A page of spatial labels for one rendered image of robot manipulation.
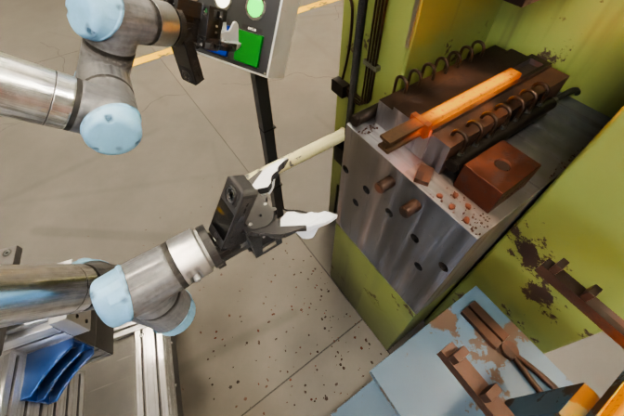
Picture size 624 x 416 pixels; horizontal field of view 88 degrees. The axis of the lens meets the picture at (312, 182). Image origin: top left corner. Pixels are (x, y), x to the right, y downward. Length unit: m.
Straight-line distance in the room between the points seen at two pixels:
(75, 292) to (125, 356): 0.82
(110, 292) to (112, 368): 0.90
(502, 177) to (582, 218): 0.18
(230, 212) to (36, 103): 0.27
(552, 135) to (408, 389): 0.64
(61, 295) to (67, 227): 1.51
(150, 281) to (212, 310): 1.07
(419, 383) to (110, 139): 0.66
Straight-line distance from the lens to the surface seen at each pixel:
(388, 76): 0.94
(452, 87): 0.84
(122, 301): 0.52
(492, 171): 0.69
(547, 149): 0.90
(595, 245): 0.82
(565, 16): 1.06
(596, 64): 1.05
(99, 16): 0.59
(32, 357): 0.96
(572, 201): 0.79
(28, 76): 0.53
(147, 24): 0.63
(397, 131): 0.65
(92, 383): 1.42
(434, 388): 0.74
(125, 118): 0.52
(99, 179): 2.21
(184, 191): 1.93
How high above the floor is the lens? 1.44
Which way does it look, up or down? 51 degrees down
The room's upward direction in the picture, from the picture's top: straight up
